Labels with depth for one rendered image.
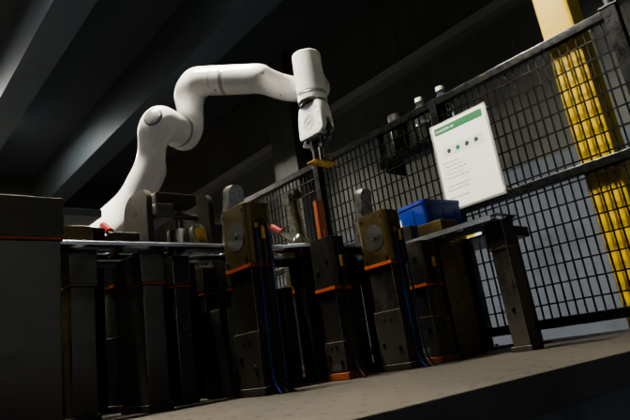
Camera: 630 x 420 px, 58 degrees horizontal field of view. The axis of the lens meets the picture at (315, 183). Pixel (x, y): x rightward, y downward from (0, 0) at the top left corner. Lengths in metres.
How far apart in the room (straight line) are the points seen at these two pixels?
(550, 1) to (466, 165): 0.56
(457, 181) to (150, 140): 0.98
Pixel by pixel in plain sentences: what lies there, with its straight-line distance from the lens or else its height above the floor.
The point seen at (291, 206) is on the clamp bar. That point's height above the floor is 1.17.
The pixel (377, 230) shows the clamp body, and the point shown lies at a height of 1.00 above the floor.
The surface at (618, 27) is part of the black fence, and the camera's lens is 1.79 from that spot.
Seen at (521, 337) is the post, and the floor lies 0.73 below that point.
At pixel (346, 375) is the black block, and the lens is 1.19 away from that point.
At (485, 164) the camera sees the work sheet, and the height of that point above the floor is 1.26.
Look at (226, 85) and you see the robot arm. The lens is 1.72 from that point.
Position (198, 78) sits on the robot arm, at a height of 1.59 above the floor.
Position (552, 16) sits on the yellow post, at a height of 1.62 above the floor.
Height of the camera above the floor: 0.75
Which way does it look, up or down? 17 degrees up
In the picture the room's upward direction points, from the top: 8 degrees counter-clockwise
